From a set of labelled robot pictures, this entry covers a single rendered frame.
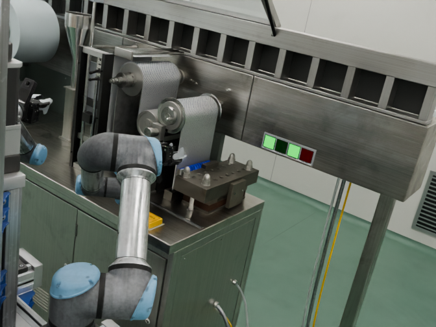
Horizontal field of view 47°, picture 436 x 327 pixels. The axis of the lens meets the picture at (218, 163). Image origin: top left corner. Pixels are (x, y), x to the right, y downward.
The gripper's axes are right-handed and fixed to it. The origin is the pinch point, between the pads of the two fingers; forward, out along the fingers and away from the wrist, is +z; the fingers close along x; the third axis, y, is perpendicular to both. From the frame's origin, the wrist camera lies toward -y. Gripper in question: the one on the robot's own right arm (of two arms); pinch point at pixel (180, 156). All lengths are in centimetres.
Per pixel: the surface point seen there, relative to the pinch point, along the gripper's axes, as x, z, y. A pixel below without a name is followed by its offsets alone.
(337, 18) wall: 57, 263, 58
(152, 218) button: -11.0, -25.8, -16.5
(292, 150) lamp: -35.4, 29.2, 9.8
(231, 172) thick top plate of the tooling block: -14.5, 19.0, -6.2
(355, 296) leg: -75, 46, -50
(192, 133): -0.4, 5.2, 9.4
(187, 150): -0.4, 4.1, 1.7
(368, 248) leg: -74, 46, -25
